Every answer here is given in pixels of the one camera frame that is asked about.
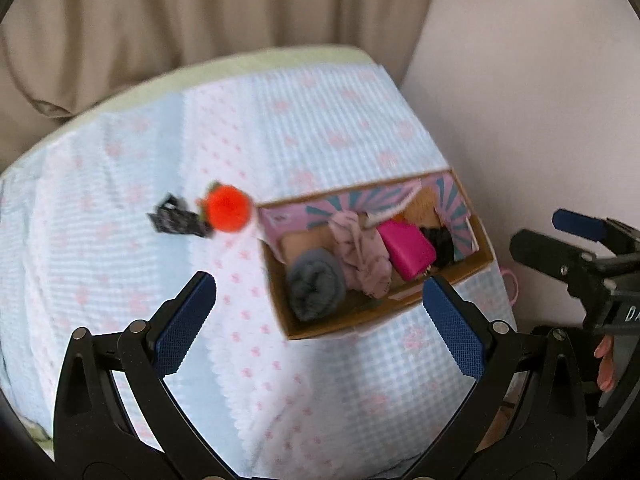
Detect brown plush toy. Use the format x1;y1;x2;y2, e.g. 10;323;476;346
392;185;441;223

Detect printed cardboard box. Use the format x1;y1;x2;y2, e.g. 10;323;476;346
256;169;493;342

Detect grey sock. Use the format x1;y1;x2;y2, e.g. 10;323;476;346
286;249;347;322

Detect person's right hand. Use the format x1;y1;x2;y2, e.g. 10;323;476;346
593;334;620;393

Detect blue checked blanket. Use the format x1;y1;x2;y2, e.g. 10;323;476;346
0;62;518;480

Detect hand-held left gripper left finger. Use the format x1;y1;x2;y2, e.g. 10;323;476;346
52;271;236;480

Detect orange pompom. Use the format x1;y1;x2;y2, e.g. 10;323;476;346
196;181;253;233

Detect pink cord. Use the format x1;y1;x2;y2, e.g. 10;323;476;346
500;267;521;311

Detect pink pouch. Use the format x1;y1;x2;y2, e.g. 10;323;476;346
376;221;437;281

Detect dark patterned scrunchie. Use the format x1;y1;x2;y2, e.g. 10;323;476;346
147;192;213;238

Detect beige curtain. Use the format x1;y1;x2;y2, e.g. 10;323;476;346
0;0;448;171

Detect green bed sheet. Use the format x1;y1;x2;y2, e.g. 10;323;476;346
0;46;381;176

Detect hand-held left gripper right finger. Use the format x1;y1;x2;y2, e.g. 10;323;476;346
405;275;591;480

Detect pale pink cloth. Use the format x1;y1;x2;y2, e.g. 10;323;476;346
327;210;393;298

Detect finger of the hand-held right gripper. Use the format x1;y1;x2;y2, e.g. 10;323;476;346
551;208;640;256
509;228;601;286

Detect black cloth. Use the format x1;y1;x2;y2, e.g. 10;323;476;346
420;226;461;268

